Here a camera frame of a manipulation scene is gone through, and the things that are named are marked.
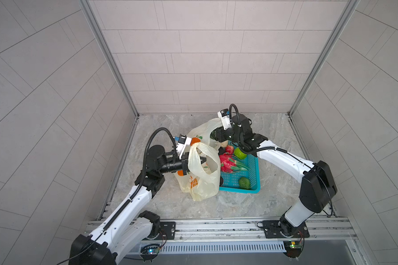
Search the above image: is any aluminium corner post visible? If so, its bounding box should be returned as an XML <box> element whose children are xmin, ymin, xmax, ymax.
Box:
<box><xmin>287</xmin><ymin>0</ymin><xmax>360</xmax><ymax>116</ymax></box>
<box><xmin>77</xmin><ymin>0</ymin><xmax>140</xmax><ymax>117</ymax></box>

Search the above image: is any translucent cream plastic bag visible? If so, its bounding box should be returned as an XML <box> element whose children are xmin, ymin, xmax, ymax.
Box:
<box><xmin>174</xmin><ymin>118</ymin><xmax>223</xmax><ymax>202</ymax></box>

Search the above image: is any left aluminium corner post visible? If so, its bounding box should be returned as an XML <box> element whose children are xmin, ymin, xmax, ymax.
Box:
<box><xmin>77</xmin><ymin>0</ymin><xmax>140</xmax><ymax>117</ymax></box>

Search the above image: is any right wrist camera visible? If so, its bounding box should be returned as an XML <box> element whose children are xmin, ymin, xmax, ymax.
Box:
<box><xmin>217</xmin><ymin>109</ymin><xmax>232</xmax><ymax>130</ymax></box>

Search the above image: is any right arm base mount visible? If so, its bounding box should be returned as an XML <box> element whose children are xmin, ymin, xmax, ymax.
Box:
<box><xmin>256</xmin><ymin>216</ymin><xmax>310</xmax><ymax>239</ymax></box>

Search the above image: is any left circuit board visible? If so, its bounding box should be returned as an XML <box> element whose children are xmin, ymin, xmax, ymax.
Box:
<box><xmin>140</xmin><ymin>244</ymin><xmax>161</xmax><ymax>261</ymax></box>

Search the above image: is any right circuit board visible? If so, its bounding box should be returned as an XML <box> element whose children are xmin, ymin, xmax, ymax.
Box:
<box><xmin>283</xmin><ymin>241</ymin><xmax>304</xmax><ymax>258</ymax></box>

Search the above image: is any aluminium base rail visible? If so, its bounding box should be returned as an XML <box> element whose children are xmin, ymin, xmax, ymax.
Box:
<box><xmin>86</xmin><ymin>216</ymin><xmax>356</xmax><ymax>256</ymax></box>

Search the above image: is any right aluminium corner post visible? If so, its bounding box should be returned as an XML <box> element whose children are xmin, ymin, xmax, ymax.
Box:
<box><xmin>287</xmin><ymin>0</ymin><xmax>360</xmax><ymax>116</ymax></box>

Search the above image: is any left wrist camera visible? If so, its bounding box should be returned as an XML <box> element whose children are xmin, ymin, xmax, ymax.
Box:
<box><xmin>174</xmin><ymin>135</ymin><xmax>192</xmax><ymax>160</ymax></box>

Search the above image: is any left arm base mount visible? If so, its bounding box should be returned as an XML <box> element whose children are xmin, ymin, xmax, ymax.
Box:
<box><xmin>138</xmin><ymin>210</ymin><xmax>176</xmax><ymax>240</ymax></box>

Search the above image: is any teal plastic basket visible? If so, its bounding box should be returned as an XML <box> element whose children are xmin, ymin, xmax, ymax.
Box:
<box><xmin>220</xmin><ymin>141</ymin><xmax>260</xmax><ymax>194</ymax></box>

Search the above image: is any green guava fruit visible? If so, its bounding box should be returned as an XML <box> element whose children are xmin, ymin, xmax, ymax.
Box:
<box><xmin>233</xmin><ymin>148</ymin><xmax>247</xmax><ymax>160</ymax></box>

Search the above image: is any green custard apple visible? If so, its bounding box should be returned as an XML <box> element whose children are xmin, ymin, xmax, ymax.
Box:
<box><xmin>238</xmin><ymin>177</ymin><xmax>251</xmax><ymax>190</ymax></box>

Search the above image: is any pink dragon fruit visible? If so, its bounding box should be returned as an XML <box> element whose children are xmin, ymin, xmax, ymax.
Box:
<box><xmin>219</xmin><ymin>153</ymin><xmax>249</xmax><ymax>173</ymax></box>

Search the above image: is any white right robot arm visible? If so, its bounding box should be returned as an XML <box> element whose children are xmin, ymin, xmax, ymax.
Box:
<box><xmin>214</xmin><ymin>109</ymin><xmax>337</xmax><ymax>237</ymax></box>

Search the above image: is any circuit board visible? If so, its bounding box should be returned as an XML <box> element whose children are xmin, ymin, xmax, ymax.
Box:
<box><xmin>140</xmin><ymin>244</ymin><xmax>161</xmax><ymax>261</ymax></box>
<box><xmin>283</xmin><ymin>241</ymin><xmax>304</xmax><ymax>258</ymax></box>

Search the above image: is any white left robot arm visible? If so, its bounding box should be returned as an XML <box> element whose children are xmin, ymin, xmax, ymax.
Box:
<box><xmin>66</xmin><ymin>128</ymin><xmax>200</xmax><ymax>265</ymax></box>

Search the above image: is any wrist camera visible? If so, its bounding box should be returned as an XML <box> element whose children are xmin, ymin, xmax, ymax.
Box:
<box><xmin>217</xmin><ymin>109</ymin><xmax>232</xmax><ymax>130</ymax></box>
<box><xmin>174</xmin><ymin>135</ymin><xmax>192</xmax><ymax>160</ymax></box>

